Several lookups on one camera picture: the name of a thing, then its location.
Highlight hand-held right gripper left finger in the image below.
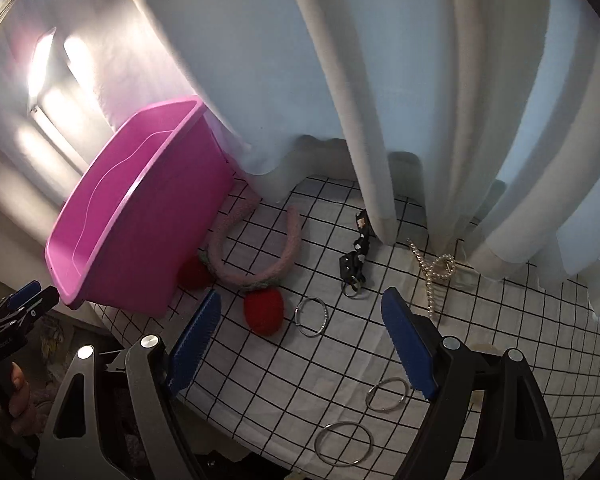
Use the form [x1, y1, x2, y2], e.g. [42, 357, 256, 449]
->
[35, 289, 223, 480]

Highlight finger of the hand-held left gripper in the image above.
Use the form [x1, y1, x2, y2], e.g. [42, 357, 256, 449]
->
[9, 286, 61, 330]
[2, 281, 43, 312]

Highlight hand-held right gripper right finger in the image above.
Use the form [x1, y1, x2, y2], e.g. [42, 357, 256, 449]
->
[381, 286, 564, 480]

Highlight pink headband with red strawberries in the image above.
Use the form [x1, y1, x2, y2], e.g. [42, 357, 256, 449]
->
[180, 195, 303, 336]

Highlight silver textured bangle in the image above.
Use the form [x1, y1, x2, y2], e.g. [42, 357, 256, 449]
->
[294, 296, 329, 337]

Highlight pink plastic bin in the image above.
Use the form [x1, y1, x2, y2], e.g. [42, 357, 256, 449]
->
[44, 97, 238, 318]

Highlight person's left hand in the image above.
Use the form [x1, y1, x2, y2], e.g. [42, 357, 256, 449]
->
[0, 361, 43, 440]

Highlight colourful printed item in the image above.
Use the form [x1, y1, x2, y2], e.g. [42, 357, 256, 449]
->
[39, 317, 66, 366]

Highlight white black-checked cloth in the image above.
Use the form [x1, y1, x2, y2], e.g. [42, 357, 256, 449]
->
[92, 172, 600, 480]

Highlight thick white curtain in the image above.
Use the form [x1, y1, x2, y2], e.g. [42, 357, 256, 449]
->
[279, 0, 600, 318]

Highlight sheer white curtain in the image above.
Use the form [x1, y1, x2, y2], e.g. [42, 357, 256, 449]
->
[0, 0, 353, 221]

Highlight black strap keychain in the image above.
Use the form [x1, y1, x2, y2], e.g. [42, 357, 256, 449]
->
[339, 208, 373, 298]

